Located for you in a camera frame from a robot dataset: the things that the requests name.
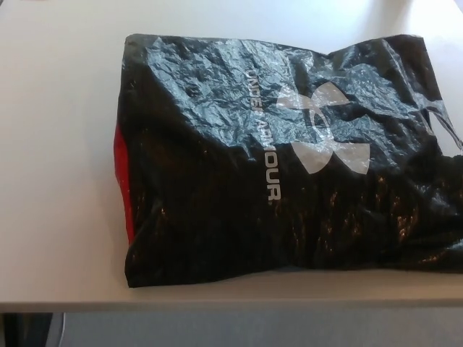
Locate black Under Armour plastic bag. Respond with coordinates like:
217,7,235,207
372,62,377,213
114,32,463,289

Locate dark table leg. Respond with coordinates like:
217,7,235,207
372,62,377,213
0,302,65,347

